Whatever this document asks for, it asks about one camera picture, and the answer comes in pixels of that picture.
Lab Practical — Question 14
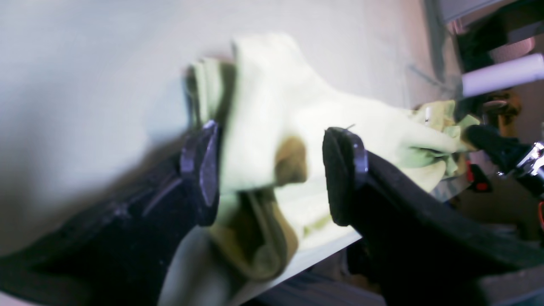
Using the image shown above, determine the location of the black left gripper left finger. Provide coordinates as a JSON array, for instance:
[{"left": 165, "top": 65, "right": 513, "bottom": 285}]
[{"left": 0, "top": 120, "right": 221, "bottom": 306}]

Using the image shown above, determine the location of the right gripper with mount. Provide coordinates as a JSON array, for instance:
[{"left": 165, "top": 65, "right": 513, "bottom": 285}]
[{"left": 464, "top": 125, "right": 544, "bottom": 200}]

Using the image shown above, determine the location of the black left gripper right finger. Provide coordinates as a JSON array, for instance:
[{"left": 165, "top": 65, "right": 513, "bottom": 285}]
[{"left": 322, "top": 127, "right": 543, "bottom": 306}]

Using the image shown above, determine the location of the light green T-shirt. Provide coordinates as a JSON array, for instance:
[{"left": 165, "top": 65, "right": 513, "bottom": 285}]
[{"left": 185, "top": 33, "right": 481, "bottom": 281}]

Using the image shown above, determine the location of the white cylinder roll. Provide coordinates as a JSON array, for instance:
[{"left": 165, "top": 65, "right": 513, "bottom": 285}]
[{"left": 462, "top": 54, "right": 544, "bottom": 98}]

